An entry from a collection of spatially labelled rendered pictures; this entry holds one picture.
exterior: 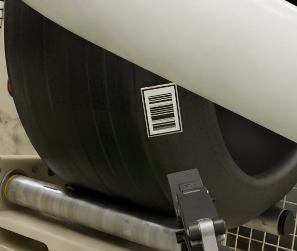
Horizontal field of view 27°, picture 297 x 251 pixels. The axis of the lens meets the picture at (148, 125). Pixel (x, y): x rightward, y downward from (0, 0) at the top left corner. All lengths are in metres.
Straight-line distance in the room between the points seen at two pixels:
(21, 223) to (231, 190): 0.31
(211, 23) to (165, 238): 0.55
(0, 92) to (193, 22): 0.88
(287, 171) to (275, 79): 0.70
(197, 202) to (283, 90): 0.23
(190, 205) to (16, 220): 0.51
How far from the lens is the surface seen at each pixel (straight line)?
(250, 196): 0.88
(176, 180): 0.59
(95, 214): 0.87
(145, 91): 0.69
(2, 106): 1.12
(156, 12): 0.28
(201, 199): 0.49
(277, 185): 0.95
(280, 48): 0.27
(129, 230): 0.83
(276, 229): 1.04
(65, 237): 0.88
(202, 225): 0.43
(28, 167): 1.03
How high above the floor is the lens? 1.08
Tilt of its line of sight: 3 degrees down
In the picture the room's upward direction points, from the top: 8 degrees clockwise
